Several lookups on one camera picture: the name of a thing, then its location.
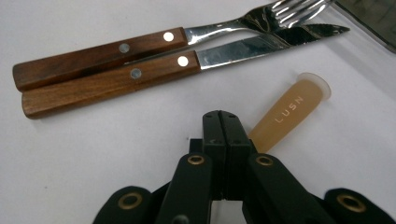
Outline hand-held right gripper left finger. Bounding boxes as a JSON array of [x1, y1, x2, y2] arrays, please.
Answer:
[[202, 110, 226, 200]]

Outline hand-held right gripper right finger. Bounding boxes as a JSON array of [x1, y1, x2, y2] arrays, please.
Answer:
[[219, 110, 257, 200]]

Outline tan silicone spoon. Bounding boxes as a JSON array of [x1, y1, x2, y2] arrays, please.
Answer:
[[247, 72, 332, 154]]

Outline white table cover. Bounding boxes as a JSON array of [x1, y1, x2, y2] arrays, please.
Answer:
[[0, 0, 396, 224]]

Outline smoky transparent plastic bin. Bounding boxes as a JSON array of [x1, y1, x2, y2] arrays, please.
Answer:
[[334, 0, 396, 54]]

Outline wooden handled metal knife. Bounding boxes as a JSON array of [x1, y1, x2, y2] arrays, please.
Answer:
[[21, 22, 351, 120]]

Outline wooden handled metal fork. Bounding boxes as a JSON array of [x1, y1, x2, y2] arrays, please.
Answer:
[[12, 0, 336, 92]]

